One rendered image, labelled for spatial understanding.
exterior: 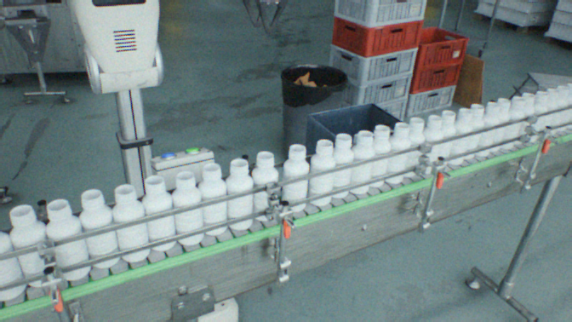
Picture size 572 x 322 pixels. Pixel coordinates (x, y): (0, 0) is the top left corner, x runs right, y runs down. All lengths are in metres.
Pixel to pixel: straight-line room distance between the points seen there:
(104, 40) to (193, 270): 0.70
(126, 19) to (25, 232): 0.69
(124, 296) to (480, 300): 1.85
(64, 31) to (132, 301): 3.82
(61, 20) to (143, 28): 3.26
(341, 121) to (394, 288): 0.97
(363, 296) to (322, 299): 0.21
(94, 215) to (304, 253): 0.52
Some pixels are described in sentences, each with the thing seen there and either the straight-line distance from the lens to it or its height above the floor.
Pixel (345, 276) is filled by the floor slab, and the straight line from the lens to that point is 2.34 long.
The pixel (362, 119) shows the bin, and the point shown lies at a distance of 1.84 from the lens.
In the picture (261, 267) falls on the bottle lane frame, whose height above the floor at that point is 0.89.
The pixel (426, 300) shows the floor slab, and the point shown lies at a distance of 2.34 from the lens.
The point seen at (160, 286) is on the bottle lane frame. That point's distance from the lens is 0.99.
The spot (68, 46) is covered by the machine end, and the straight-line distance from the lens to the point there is 4.65.
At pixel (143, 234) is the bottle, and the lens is 0.93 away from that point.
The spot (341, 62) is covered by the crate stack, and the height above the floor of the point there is 0.56.
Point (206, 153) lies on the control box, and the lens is 1.06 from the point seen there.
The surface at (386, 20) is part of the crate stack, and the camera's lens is 3.40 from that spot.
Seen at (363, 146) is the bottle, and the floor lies 1.14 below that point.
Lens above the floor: 1.66
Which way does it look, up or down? 31 degrees down
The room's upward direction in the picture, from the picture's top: 3 degrees clockwise
